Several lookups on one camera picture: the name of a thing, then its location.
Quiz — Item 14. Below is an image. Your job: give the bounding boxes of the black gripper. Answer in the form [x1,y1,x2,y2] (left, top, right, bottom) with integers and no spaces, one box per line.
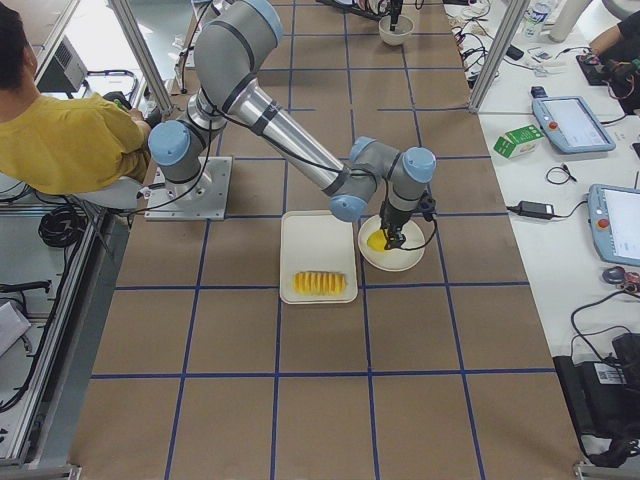
[380,200,412,250]
[389,0,403,32]

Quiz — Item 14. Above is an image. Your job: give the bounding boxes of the white ceramic bowl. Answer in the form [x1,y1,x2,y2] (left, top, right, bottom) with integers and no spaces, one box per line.
[378,15,414,46]

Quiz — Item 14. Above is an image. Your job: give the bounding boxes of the yellow lemon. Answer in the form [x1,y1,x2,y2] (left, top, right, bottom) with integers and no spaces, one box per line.
[366,229,387,252]

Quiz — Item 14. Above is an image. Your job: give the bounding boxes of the cream round plate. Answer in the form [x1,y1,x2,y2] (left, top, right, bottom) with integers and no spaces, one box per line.
[357,215,426,272]

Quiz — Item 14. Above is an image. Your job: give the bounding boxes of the white rectangular tray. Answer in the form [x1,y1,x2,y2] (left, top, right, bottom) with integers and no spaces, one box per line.
[279,210,358,304]

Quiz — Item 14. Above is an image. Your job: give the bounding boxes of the sliced yellow pineapple toy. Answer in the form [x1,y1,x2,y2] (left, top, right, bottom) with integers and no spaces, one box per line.
[293,271,347,296]

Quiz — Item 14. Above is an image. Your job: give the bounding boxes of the black power adapter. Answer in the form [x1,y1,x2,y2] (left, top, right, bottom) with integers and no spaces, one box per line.
[518,200,555,220]

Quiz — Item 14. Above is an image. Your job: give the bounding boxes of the green white carton box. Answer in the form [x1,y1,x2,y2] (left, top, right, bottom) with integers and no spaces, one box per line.
[493,125,544,159]

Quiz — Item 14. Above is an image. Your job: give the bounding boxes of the blue teach pendant far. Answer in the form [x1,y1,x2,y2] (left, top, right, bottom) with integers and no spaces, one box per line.
[532,96,616,154]

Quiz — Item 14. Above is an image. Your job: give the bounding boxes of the blue teach pendant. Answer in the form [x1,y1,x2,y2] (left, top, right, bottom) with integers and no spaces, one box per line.
[587,184,639,267]
[532,96,616,154]

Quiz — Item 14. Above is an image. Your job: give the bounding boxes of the blue teach pendant near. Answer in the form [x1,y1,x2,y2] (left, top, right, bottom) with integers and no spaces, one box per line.
[587,184,639,267]

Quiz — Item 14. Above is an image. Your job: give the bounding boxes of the person in yellow shirt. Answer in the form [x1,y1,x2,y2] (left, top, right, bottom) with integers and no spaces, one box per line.
[1,5,151,195]

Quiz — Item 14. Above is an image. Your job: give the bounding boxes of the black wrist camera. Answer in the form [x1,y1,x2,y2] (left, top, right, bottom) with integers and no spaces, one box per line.
[418,192,436,222]

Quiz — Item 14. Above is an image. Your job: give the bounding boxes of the aluminium frame post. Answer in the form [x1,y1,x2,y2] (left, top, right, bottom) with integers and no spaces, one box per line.
[468,0,529,113]

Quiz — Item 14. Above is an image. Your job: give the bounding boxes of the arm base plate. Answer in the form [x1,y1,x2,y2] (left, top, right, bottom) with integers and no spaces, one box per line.
[144,156,233,221]

